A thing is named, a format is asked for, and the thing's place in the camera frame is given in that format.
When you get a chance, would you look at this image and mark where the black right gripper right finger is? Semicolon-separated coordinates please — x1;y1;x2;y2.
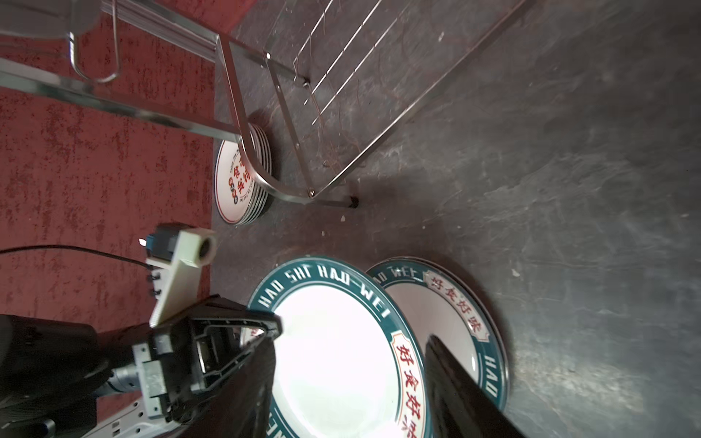
425;335;523;438

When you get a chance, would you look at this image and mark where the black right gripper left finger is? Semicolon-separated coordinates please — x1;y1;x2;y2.
181;339;276;438

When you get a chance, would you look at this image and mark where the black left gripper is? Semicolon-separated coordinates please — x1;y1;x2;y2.
131;296;282;422

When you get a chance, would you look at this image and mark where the white plate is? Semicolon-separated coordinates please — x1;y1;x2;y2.
367;257;509;411
214;141;268;226
248;257;433;437

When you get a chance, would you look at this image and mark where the stainless steel dish rack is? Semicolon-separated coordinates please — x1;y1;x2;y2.
1;1;532;208

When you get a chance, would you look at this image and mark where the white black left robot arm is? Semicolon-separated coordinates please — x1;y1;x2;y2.
1;297;282;437

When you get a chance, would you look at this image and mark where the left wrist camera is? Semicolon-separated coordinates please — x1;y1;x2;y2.
142;223;218;328

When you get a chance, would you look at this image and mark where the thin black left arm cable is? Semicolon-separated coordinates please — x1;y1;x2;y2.
0;243;153;270

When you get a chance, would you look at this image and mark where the aluminium left corner post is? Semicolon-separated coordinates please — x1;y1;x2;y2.
117;0;218;63

